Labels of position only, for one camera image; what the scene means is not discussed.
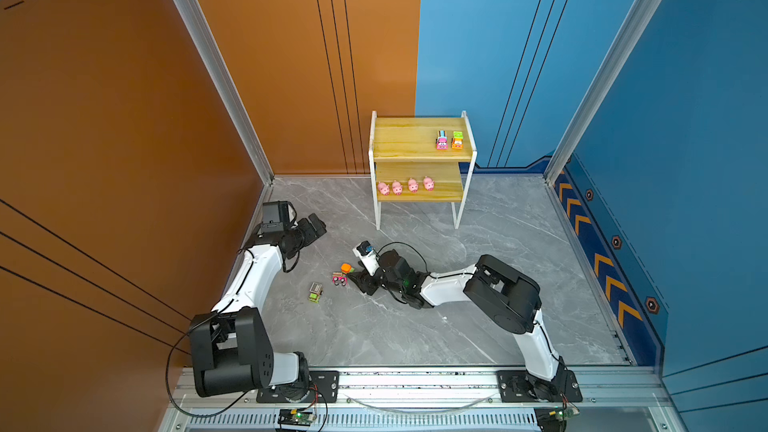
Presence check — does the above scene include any pink toy truck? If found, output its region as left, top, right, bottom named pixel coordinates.
left=435, top=130, right=449, bottom=150
left=332, top=272, right=348, bottom=286

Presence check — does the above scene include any green beige toy truck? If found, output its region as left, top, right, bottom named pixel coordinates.
left=308, top=282, right=324, bottom=303

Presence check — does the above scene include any white frame wooden shelf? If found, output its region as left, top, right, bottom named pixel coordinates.
left=368, top=111, right=478, bottom=229

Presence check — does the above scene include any green orange dump truck toy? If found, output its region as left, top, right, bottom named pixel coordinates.
left=451, top=131, right=464, bottom=150

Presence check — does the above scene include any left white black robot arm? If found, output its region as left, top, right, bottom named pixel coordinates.
left=187, top=201, right=326, bottom=402

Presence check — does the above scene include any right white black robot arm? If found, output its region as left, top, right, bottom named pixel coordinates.
left=348, top=241, right=574, bottom=403

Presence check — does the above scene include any left green circuit board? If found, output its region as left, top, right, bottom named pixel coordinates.
left=276, top=409, right=317, bottom=431

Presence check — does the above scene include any green circuit board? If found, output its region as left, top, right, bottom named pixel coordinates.
left=534, top=407, right=580, bottom=432
left=276, top=409, right=317, bottom=431

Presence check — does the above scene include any right green circuit board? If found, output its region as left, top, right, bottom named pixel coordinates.
left=534, top=407, right=580, bottom=432

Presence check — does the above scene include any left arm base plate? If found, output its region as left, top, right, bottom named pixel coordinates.
left=256, top=369, right=340, bottom=405

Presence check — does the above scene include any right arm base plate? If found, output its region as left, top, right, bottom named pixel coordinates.
left=496, top=369, right=583, bottom=403

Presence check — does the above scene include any aluminium front rail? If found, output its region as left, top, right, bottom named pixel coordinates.
left=170, top=365, right=673, bottom=409

